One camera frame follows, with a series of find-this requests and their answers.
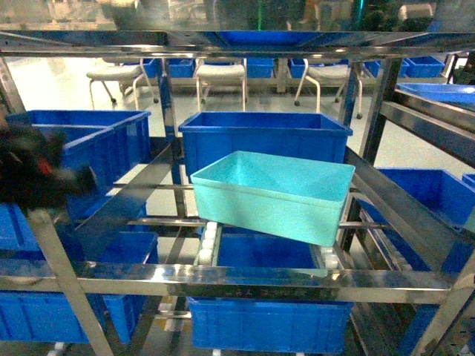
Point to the light teal plastic bin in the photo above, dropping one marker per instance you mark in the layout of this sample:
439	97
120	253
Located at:
299	199

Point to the blue bin left shelf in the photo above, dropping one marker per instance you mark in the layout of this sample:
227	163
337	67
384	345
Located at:
110	142

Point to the blue bin shelf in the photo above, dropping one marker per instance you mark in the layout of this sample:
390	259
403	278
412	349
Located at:
432	239
110	142

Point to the blue bin right shelf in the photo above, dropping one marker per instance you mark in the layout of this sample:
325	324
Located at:
432	239

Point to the blue bin behind teal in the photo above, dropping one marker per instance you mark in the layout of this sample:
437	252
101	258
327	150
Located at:
209	136

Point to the white roller conveyor track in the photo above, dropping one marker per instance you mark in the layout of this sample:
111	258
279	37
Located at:
209	246

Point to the white stool centre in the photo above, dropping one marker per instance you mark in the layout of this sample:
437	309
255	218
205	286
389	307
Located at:
210	73

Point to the white stool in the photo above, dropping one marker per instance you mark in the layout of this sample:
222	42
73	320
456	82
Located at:
210	73
323	71
133	73

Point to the white stool right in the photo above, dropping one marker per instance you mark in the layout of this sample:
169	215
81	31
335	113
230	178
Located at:
323	71

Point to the blue bin bottom centre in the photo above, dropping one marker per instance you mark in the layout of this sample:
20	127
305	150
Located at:
268	324

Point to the white stool left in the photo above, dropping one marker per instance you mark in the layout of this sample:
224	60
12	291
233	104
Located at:
133	73

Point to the blue bin bottom left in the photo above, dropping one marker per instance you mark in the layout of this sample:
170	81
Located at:
41	298

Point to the steel flow rack frame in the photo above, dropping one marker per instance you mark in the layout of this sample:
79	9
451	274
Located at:
454	320

